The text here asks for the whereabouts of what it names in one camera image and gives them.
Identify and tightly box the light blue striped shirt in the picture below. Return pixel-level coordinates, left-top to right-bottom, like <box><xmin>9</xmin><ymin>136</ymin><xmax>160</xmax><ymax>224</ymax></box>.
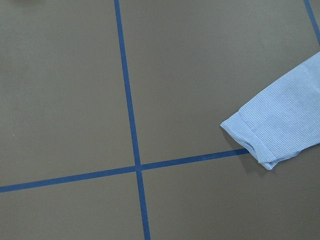
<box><xmin>220</xmin><ymin>53</ymin><xmax>320</xmax><ymax>170</ymax></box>

